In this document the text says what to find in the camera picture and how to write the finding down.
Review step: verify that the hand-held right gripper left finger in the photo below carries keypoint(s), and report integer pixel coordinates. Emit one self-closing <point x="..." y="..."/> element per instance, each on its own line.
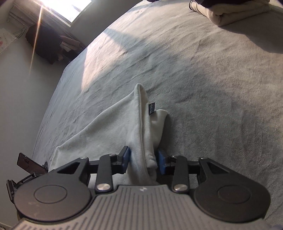
<point x="126" y="160"/>

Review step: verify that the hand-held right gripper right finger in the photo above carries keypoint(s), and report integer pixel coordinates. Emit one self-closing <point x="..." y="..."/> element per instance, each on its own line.
<point x="161" y="161"/>

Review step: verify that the white printed sweatshirt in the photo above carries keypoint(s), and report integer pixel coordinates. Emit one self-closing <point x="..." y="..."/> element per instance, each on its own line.
<point x="106" y="132"/>

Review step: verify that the hanging dark clothes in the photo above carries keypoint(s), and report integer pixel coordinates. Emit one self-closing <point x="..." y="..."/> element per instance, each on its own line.
<point x="44" y="44"/>

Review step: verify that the hanging pink clothes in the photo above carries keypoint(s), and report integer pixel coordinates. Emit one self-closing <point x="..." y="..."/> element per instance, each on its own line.
<point x="70" y="43"/>

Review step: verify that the grey bed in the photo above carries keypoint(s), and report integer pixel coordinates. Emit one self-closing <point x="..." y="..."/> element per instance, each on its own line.
<point x="199" y="88"/>

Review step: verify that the window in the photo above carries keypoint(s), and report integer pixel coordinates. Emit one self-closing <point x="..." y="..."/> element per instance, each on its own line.
<point x="68" y="8"/>

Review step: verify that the folded beige garment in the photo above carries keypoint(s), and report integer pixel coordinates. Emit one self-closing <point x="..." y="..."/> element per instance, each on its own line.
<point x="232" y="14"/>

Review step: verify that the folded black garment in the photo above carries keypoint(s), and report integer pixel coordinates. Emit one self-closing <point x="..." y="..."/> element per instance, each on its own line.
<point x="221" y="1"/>

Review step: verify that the white wall poster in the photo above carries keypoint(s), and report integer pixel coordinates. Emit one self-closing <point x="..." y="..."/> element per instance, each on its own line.
<point x="5" y="39"/>

